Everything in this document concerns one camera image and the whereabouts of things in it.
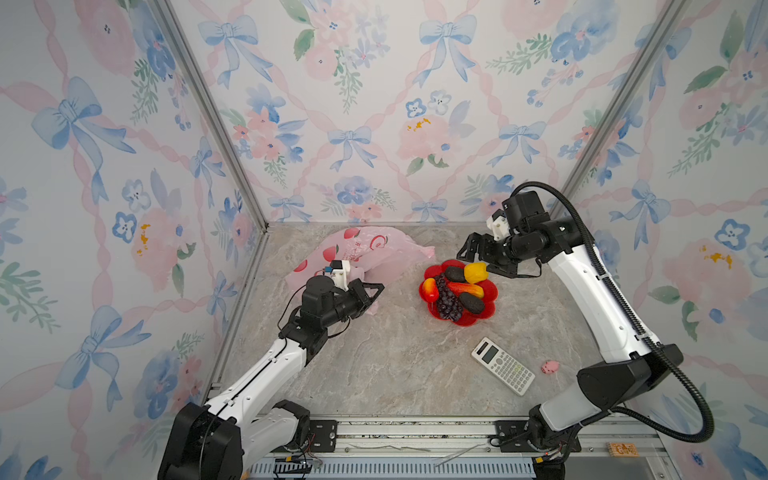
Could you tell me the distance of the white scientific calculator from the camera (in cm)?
83

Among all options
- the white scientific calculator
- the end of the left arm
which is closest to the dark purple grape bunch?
the white scientific calculator

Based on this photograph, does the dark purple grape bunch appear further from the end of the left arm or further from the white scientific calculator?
the end of the left arm
